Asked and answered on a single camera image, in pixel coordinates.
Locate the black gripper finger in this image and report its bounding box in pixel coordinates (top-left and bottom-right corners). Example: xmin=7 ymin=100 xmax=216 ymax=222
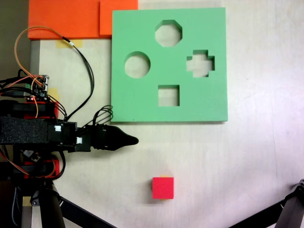
xmin=118 ymin=128 xmax=139 ymax=150

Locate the red square block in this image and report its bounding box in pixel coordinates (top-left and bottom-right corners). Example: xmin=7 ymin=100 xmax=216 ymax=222
xmin=152 ymin=177 xmax=175 ymax=200

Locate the large orange foam block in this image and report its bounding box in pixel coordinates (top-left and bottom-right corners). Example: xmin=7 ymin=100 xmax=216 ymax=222
xmin=28 ymin=0 xmax=112 ymax=40

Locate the green shape sorter board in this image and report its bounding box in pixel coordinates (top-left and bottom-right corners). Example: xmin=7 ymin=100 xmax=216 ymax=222
xmin=110 ymin=7 xmax=228 ymax=124

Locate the red table clamp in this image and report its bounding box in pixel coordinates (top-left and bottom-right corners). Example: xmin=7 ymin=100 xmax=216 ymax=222
xmin=22 ymin=158 xmax=60 ymax=179
xmin=23 ymin=101 xmax=59 ymax=119

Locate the yellow tape piece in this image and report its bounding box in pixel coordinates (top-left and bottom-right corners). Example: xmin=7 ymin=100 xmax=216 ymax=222
xmin=55 ymin=39 xmax=83 ymax=48
xmin=48 ymin=87 xmax=60 ymax=103

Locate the motor driver circuit board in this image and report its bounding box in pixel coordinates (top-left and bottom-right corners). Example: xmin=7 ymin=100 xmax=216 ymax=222
xmin=21 ymin=149 xmax=41 ymax=163

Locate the black tripod leg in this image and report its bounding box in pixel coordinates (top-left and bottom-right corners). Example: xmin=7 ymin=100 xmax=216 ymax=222
xmin=30 ymin=181 xmax=66 ymax=228
xmin=276 ymin=179 xmax=304 ymax=228
xmin=58 ymin=196 xmax=117 ymax=228
xmin=229 ymin=201 xmax=285 ymax=228

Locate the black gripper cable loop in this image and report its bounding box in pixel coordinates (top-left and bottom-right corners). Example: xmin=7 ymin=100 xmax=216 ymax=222
xmin=93 ymin=105 xmax=114 ymax=126

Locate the long black cable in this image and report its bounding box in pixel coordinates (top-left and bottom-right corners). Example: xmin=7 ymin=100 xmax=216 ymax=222
xmin=62 ymin=35 xmax=95 ymax=122

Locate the circuit board with wires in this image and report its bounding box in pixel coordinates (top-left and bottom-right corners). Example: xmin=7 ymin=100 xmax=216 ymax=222
xmin=23 ymin=75 xmax=50 ymax=102

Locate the black USB plug cable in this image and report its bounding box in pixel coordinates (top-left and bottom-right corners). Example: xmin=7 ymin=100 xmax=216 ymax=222
xmin=0 ymin=89 xmax=27 ymax=98

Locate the blue white braided cable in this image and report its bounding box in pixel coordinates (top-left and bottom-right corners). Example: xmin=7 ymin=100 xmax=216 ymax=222
xmin=11 ymin=187 xmax=20 ymax=227

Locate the thin orange wire loop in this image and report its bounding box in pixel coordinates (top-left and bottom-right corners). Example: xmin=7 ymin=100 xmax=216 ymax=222
xmin=14 ymin=26 xmax=72 ymax=84

